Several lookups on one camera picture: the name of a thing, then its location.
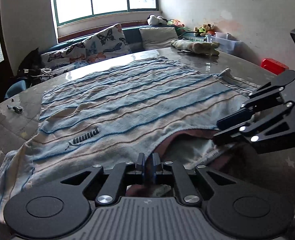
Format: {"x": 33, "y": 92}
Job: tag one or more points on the long butterfly print cushion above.
{"x": 65, "y": 60}

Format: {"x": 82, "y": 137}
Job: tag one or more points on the grey white plain pillow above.
{"x": 157, "y": 37}

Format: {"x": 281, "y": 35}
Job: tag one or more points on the upright butterfly print pillow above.
{"x": 106, "y": 44}

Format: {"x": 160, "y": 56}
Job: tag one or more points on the brown monkey plush toy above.
{"x": 206, "y": 29}

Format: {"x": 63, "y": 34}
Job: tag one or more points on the clear plastic storage bin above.
{"x": 227, "y": 43}

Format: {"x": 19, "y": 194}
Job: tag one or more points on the red plastic stool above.
{"x": 273, "y": 66}

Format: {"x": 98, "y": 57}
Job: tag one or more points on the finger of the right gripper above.
{"x": 235, "y": 118}
{"x": 228, "y": 137}

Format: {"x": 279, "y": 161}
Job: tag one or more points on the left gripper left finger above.
{"x": 140, "y": 166}

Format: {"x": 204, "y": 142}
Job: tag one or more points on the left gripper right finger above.
{"x": 157, "y": 168}

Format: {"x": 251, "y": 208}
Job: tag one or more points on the black white plush toy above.
{"x": 156, "y": 20}

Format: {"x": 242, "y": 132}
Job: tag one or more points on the small black marker pen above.
{"x": 16, "y": 109}

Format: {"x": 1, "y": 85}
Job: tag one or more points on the black bag on sofa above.
{"x": 31, "y": 64}

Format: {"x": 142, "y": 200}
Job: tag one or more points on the folded yellow pastel blanket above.
{"x": 204, "y": 48}

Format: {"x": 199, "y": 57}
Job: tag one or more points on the blue striped knit garment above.
{"x": 151, "y": 105}

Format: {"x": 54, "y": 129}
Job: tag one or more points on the blue plastic chair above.
{"x": 16, "y": 88}

